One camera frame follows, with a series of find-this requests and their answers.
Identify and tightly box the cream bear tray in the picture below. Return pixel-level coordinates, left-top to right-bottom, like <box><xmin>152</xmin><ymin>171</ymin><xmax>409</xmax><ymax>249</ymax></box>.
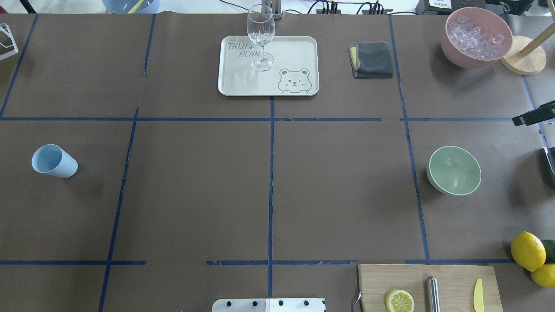
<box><xmin>217</xmin><ymin>36</ymin><xmax>320</xmax><ymax>97</ymax></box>

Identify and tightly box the green bowl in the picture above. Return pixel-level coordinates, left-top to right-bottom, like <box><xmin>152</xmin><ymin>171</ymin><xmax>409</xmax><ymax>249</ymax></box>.
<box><xmin>426</xmin><ymin>146</ymin><xmax>482</xmax><ymax>196</ymax></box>

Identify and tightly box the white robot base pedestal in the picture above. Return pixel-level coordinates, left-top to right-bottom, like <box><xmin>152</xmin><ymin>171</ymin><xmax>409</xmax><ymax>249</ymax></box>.
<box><xmin>212</xmin><ymin>298</ymin><xmax>326</xmax><ymax>312</ymax></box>

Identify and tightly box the pink bowl of ice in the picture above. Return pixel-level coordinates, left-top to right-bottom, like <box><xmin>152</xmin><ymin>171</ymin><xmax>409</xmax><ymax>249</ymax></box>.
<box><xmin>441</xmin><ymin>6</ymin><xmax>513</xmax><ymax>68</ymax></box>

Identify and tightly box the green lime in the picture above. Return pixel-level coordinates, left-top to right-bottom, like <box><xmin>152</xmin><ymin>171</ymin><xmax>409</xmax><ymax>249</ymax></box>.
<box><xmin>541</xmin><ymin>239</ymin><xmax>555</xmax><ymax>264</ymax></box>

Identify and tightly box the grey folded cloth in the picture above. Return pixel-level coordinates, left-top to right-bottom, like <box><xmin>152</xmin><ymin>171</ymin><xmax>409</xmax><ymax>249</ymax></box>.
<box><xmin>348</xmin><ymin>42</ymin><xmax>394</xmax><ymax>79</ymax></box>

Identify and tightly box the yellow lemon front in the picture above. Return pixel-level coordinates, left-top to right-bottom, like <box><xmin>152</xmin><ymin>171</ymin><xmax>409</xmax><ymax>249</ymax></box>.
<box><xmin>510</xmin><ymin>231</ymin><xmax>546</xmax><ymax>272</ymax></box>

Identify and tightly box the yellow lemon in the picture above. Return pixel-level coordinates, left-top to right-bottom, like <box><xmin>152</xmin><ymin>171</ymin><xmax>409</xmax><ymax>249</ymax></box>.
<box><xmin>510</xmin><ymin>231</ymin><xmax>546</xmax><ymax>272</ymax></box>
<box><xmin>530</xmin><ymin>264</ymin><xmax>555</xmax><ymax>288</ymax></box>

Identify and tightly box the white wire rack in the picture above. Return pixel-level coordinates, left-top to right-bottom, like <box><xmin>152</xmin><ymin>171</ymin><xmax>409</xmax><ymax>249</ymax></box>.
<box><xmin>0</xmin><ymin>23</ymin><xmax>19</xmax><ymax>61</ymax></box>

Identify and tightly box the wooden cup stand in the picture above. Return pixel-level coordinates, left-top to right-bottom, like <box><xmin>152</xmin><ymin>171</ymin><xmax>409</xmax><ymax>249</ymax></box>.
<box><xmin>501</xmin><ymin>23</ymin><xmax>555</xmax><ymax>75</ymax></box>

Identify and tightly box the lemon half slice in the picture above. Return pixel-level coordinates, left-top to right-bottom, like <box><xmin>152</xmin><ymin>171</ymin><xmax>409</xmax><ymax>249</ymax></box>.
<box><xmin>385</xmin><ymin>289</ymin><xmax>415</xmax><ymax>312</ymax></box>

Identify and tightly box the yellow plastic knife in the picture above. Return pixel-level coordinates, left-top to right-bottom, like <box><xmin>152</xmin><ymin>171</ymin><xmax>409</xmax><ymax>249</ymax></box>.
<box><xmin>473</xmin><ymin>278</ymin><xmax>484</xmax><ymax>312</ymax></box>

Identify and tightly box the light blue plastic cup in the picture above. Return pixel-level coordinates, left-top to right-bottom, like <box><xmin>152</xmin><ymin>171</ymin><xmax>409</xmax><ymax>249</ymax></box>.
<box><xmin>31</xmin><ymin>144</ymin><xmax>78</xmax><ymax>179</ymax></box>

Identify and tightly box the blue bowl with spoon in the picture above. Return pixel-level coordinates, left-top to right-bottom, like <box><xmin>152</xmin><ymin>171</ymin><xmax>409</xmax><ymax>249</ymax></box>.
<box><xmin>102</xmin><ymin>0</ymin><xmax>160</xmax><ymax>14</ymax></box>

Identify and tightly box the yellow lemon rear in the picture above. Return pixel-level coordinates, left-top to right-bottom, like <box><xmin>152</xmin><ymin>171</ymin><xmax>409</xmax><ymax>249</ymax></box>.
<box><xmin>530</xmin><ymin>264</ymin><xmax>555</xmax><ymax>288</ymax></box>

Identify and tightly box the wooden cutting board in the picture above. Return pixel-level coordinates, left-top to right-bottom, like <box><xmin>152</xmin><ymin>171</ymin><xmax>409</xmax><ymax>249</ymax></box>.
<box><xmin>358</xmin><ymin>264</ymin><xmax>503</xmax><ymax>312</ymax></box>

